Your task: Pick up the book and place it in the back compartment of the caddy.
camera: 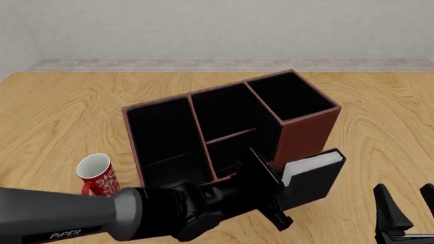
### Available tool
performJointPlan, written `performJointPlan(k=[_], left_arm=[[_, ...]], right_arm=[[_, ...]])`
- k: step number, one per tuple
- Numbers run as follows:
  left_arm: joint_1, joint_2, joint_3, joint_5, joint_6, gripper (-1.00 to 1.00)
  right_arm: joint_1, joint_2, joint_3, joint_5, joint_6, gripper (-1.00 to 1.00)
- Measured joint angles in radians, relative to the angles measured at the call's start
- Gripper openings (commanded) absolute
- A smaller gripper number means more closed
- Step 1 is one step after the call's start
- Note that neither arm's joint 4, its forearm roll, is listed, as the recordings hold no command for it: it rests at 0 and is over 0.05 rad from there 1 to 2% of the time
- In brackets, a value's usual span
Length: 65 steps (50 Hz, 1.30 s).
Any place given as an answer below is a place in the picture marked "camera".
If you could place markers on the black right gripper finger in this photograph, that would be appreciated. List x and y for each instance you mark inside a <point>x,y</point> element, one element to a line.
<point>390,213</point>
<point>430,194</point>

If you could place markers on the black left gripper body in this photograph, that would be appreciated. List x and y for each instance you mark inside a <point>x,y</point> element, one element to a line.
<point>262,172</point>

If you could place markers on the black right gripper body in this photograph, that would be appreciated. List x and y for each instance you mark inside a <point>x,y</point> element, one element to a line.
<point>407,239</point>

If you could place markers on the black book with white pages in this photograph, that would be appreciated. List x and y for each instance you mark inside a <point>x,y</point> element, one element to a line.
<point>315,180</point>

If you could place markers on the silver-grey and black left robot arm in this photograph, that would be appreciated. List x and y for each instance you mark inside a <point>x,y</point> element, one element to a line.
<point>68,208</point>

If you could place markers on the red-brown desk caddy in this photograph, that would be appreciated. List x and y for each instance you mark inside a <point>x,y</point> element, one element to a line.
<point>306,137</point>

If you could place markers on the red mug with white print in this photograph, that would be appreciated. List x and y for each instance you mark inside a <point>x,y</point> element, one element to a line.
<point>103,183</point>

